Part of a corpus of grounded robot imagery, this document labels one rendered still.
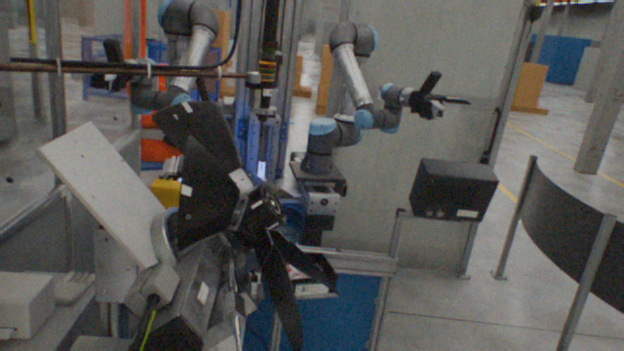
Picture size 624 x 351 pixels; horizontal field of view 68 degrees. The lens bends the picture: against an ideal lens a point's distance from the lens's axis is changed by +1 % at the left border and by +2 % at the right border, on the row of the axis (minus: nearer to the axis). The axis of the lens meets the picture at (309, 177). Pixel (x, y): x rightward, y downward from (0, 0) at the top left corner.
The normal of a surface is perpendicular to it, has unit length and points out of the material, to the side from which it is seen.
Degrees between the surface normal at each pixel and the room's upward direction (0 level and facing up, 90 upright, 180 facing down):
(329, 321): 90
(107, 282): 90
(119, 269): 90
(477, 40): 90
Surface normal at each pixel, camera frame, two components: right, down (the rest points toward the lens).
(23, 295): 0.12, -0.94
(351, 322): 0.04, 0.33
